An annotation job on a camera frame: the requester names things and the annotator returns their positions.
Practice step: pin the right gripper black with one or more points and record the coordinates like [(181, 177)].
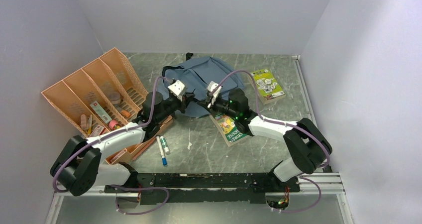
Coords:
[(207, 103)]

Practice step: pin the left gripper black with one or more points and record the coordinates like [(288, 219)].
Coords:
[(185, 99)]

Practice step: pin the green treehouse paperback book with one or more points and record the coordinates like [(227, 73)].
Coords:
[(226, 126)]

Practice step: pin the blue backpack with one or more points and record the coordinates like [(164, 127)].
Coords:
[(196, 74)]

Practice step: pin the green white glue stick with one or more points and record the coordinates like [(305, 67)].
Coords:
[(164, 145)]

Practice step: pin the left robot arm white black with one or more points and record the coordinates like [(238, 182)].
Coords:
[(79, 165)]

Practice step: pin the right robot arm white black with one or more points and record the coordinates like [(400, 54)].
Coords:
[(307, 146)]

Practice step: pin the lime green paperback book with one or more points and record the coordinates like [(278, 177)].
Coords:
[(267, 86)]

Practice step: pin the blue capped whiteboard marker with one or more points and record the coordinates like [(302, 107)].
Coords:
[(162, 153)]

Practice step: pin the pink tape roll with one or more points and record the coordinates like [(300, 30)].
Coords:
[(114, 125)]

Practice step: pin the orange plastic desk organizer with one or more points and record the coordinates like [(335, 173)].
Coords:
[(111, 81)]

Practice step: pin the red white card box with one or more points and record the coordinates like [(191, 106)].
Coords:
[(102, 114)]

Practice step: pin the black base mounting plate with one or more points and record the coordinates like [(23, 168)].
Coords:
[(207, 187)]

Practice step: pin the wooden clips in organizer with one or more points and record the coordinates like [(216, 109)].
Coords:
[(86, 124)]

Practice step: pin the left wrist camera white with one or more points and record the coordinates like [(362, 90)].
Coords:
[(178, 89)]

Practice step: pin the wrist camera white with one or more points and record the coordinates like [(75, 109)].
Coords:
[(213, 90), (178, 89)]

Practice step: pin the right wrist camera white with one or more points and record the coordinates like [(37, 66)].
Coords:
[(213, 90)]

